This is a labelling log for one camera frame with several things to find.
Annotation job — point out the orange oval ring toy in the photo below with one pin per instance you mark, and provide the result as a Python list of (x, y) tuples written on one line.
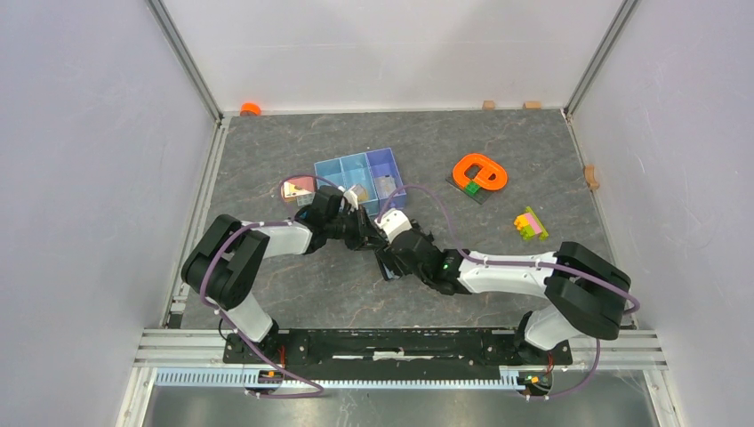
[(480, 170)]

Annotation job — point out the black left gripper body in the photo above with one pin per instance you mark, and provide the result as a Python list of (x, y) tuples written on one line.
[(355, 236)]

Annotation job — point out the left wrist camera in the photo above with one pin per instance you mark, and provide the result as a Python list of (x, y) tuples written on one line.
[(354, 197)]

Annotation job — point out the wooden arch piece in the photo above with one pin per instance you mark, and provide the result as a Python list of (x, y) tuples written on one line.
[(590, 176)]

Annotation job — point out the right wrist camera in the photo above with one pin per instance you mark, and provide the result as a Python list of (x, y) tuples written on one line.
[(393, 223)]

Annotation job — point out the pink and orange block toy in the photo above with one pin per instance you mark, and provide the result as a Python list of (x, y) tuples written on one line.
[(300, 189)]

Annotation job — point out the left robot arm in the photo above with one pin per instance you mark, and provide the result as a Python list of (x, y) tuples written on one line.
[(224, 264)]

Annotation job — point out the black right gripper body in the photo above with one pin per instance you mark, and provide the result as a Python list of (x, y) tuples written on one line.
[(423, 277)]

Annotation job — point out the multicolour brick stack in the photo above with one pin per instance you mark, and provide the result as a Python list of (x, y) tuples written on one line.
[(529, 226)]

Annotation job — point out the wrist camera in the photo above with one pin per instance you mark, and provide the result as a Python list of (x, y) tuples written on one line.
[(354, 197), (393, 223)]

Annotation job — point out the orange round cap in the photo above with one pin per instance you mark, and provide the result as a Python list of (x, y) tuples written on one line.
[(249, 109)]

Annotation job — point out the blue three-compartment tray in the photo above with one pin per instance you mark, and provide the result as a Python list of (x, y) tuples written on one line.
[(363, 168)]

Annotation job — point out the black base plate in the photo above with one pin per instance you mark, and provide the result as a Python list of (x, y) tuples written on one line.
[(469, 353)]

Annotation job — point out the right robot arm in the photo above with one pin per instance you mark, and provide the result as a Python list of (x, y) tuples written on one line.
[(586, 293)]

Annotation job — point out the black card holder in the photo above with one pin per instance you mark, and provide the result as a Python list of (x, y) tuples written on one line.
[(386, 262)]

